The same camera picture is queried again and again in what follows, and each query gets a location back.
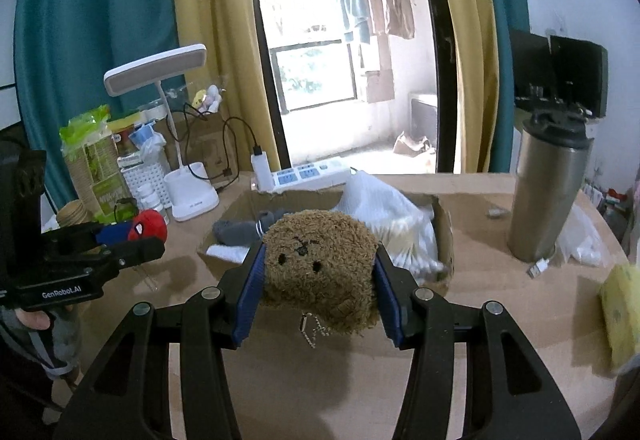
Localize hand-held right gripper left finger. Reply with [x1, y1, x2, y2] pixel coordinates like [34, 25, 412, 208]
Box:
[52, 240, 268, 440]

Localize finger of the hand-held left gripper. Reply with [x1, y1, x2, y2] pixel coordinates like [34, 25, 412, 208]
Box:
[99, 236, 166, 271]
[44, 221, 123, 251]

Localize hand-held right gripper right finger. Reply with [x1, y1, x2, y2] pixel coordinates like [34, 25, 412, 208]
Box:
[372, 240, 583, 440]

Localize red and blue plush toy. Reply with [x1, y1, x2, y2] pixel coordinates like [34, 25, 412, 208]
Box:
[95, 209, 168, 245]

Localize grey sock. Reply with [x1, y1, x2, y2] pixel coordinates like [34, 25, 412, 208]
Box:
[212, 210, 291, 245]

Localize brown plush toy with chain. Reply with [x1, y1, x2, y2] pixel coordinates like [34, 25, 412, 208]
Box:
[260, 211, 382, 351]

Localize white towel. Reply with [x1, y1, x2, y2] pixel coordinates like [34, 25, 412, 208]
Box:
[335, 172, 443, 251]

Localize person's left hand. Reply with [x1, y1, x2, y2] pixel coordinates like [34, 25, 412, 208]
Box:
[14, 306, 83, 383]

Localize brown paper cup stack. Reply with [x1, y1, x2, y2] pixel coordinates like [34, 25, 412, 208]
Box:
[55, 200, 88, 231]

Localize small white bottles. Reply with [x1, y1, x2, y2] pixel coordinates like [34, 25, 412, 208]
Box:
[137, 185, 171, 225]

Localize cotton swab pack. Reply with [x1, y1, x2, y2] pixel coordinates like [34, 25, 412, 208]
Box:
[372, 215, 446, 281]

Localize green paper cup pack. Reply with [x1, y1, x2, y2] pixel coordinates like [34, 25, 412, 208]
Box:
[59, 106, 133, 223]

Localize white perforated plastic basket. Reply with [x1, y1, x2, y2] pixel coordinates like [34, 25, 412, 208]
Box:
[117, 152, 173, 221]

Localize white desk lamp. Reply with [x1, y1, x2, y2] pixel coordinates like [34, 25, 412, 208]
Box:
[104, 44, 221, 223]

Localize white charger plug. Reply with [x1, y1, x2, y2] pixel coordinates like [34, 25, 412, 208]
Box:
[251, 147, 273, 191]

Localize brown cardboard box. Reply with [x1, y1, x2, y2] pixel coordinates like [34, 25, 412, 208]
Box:
[165, 112, 241, 181]

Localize white power strip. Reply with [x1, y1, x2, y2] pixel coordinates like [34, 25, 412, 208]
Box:
[250, 157, 352, 193]

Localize brown paper bag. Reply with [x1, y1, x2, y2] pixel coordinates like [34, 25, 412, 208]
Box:
[392, 132, 433, 155]

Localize small pastel plush toy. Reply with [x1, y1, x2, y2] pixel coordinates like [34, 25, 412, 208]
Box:
[194, 84, 223, 113]

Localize grey balcony cabinet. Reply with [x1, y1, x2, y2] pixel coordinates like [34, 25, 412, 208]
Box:
[409, 91, 438, 143]

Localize stainless steel tumbler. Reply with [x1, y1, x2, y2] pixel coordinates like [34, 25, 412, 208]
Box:
[507, 108, 595, 263]

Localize white plastic bag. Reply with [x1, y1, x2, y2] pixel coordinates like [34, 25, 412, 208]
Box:
[552, 205, 608, 265]

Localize balcony window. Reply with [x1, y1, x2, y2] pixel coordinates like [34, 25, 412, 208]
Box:
[270, 42, 358, 113]

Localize yellow sponge cloth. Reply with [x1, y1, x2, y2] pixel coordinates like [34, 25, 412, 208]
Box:
[600, 264, 640, 371]

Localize yellow curtain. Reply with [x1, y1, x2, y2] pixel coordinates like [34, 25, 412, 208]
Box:
[420, 0, 501, 173]
[172, 0, 291, 173]

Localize black computer monitor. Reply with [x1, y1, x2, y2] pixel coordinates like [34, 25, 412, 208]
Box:
[509, 30, 553, 103]
[549, 34, 609, 118]

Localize black charging cable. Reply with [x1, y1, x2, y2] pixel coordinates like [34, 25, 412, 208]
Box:
[182, 102, 263, 193]

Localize black sliding door frame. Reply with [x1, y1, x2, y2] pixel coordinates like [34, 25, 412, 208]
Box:
[245, 0, 458, 175]

